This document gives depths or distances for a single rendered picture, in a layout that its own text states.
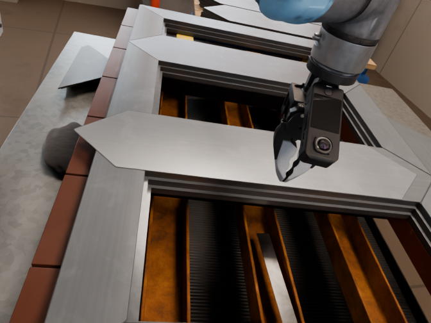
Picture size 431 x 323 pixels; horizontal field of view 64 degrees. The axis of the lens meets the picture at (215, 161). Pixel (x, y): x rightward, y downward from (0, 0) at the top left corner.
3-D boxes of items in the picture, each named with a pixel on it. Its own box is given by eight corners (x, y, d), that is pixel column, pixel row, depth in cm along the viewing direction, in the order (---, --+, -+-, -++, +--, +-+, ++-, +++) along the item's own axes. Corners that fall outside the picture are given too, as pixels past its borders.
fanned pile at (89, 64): (120, 51, 132) (121, 41, 130) (102, 106, 103) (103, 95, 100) (86, 45, 130) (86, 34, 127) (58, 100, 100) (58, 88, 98)
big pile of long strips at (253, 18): (344, 31, 182) (349, 20, 178) (376, 65, 152) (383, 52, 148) (194, -1, 166) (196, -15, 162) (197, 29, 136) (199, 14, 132)
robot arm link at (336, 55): (384, 52, 42) (321, 34, 42) (365, 85, 45) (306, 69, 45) (369, 31, 48) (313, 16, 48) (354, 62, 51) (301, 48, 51)
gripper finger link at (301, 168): (297, 168, 64) (317, 127, 58) (300, 190, 59) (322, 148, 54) (281, 164, 64) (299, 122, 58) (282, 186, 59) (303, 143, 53)
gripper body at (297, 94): (320, 123, 60) (353, 57, 52) (327, 153, 53) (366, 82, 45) (277, 112, 59) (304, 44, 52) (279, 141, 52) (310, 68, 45)
